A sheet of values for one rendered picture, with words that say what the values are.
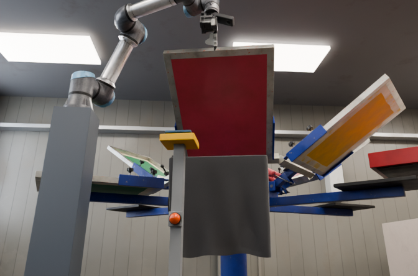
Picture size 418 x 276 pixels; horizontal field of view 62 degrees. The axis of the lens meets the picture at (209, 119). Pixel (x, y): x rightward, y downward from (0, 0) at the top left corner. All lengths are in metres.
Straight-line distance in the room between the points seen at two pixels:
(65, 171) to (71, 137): 0.16
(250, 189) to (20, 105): 5.50
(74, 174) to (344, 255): 4.96
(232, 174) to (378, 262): 4.93
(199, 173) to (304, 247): 4.42
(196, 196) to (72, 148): 0.62
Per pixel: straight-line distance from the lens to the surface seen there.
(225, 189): 1.55
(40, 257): 1.71
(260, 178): 1.56
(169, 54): 1.90
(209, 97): 2.01
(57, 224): 1.70
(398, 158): 2.28
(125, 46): 2.06
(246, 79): 1.94
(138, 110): 6.09
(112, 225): 5.70
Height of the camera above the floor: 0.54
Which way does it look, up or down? 21 degrees up
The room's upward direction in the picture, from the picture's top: straight up
